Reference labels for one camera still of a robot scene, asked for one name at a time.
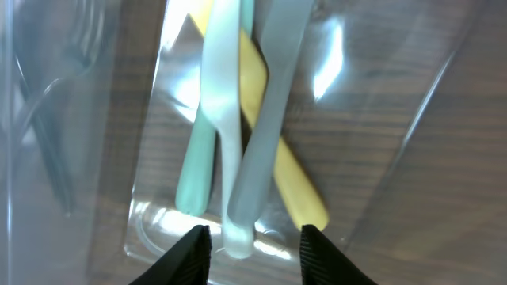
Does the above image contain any clear plastic right container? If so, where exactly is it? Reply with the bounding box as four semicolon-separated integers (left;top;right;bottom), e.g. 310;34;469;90
122;0;507;285

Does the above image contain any clear plastic left container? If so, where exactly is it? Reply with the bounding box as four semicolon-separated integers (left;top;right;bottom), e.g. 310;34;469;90
1;0;121;284

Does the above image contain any clear plastic container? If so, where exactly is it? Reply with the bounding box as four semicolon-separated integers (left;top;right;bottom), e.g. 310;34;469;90
1;0;121;284
122;0;507;285

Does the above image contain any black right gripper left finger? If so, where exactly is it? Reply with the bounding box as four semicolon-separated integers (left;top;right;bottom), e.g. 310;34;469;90
130;225;212;285

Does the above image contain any yellow plastic knife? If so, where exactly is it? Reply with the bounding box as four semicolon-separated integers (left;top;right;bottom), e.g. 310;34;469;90
189;1;329;230

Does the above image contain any mint green plastic knife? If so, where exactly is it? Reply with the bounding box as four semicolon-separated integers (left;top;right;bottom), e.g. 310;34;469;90
174;0;255;217

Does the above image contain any translucent white plastic knife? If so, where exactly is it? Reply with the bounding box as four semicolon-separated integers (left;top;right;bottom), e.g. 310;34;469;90
227;0;316;227

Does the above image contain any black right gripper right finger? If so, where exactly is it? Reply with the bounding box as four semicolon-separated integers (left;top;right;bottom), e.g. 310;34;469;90
299;225;376;285

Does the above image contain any silver metal fork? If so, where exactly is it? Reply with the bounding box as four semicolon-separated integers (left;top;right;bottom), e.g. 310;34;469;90
14;23;104;215

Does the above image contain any cream plastic knife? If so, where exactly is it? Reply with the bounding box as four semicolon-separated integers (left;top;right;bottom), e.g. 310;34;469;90
200;0;254;259

